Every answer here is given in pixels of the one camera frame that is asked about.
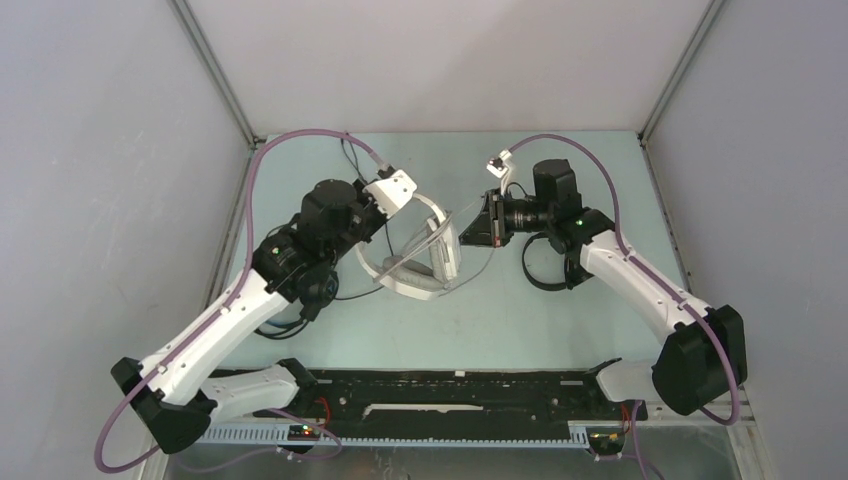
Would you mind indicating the white headphones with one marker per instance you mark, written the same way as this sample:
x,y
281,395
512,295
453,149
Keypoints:
x,y
429,264

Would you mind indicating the black blue headphones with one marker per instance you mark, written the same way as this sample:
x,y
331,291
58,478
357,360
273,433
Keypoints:
x,y
315,289

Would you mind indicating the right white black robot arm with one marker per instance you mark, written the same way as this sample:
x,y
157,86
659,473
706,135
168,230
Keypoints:
x,y
703,353

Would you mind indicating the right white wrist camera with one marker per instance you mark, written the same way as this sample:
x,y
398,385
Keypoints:
x,y
502,167

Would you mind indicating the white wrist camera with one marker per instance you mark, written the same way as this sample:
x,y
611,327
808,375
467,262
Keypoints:
x,y
502,167
391,191

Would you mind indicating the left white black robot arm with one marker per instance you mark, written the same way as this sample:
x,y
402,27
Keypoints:
x,y
176,391

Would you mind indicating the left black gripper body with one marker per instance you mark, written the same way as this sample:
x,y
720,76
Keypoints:
x,y
366,217

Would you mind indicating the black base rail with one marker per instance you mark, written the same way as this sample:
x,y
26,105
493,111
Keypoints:
x,y
447,406

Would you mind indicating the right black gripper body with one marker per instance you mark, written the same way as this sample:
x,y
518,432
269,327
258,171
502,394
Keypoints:
x,y
527,215

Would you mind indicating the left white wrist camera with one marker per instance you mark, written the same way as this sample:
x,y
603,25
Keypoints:
x,y
391,191

